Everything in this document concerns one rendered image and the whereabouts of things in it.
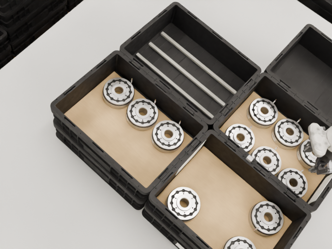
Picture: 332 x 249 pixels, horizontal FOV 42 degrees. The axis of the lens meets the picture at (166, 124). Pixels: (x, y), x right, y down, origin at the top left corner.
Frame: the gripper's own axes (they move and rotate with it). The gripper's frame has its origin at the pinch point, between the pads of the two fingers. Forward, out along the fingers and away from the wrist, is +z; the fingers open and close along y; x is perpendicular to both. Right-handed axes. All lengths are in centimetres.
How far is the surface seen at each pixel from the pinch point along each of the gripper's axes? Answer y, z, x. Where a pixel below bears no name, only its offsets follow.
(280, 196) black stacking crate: -8.5, 9.8, 7.3
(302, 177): -1.2, 14.3, -3.6
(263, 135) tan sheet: 14.8, 17.1, 5.7
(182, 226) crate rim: -16.5, 7.2, 39.1
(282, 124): 17.8, 14.2, -0.5
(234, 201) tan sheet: -7.5, 17.1, 19.2
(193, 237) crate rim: -19.6, 7.2, 36.1
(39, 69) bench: 47, 30, 82
